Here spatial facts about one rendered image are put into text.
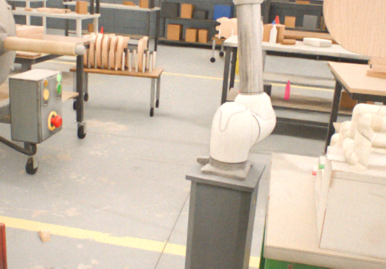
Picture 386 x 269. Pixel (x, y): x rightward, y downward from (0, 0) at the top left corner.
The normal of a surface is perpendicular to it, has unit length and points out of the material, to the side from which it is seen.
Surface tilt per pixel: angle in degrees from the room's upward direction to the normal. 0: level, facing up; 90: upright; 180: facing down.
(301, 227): 0
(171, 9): 90
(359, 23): 92
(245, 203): 90
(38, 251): 0
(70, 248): 0
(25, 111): 90
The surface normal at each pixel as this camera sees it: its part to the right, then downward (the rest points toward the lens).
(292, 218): 0.07, -0.96
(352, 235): -0.21, 0.27
